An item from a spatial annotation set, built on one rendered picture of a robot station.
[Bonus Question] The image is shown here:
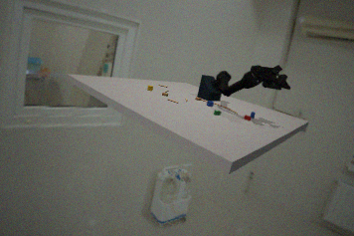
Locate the blue cube block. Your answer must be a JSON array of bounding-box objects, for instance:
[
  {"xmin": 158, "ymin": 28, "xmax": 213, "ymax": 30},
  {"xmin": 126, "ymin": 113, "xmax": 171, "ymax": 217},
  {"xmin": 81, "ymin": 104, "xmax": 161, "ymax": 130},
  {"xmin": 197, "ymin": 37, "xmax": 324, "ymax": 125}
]
[{"xmin": 207, "ymin": 101, "xmax": 214, "ymax": 107}]

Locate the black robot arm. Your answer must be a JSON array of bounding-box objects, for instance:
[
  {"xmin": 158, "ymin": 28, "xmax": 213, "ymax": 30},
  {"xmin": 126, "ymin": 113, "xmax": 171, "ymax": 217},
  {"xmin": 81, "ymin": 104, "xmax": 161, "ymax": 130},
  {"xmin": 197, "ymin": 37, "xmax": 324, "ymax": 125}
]
[{"xmin": 211, "ymin": 65, "xmax": 282, "ymax": 97}]

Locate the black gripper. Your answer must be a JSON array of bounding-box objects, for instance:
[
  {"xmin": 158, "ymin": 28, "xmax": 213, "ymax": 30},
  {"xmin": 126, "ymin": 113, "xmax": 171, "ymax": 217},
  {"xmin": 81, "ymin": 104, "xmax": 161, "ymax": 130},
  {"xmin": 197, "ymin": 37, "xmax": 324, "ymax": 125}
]
[{"xmin": 262, "ymin": 74, "xmax": 290, "ymax": 90}]

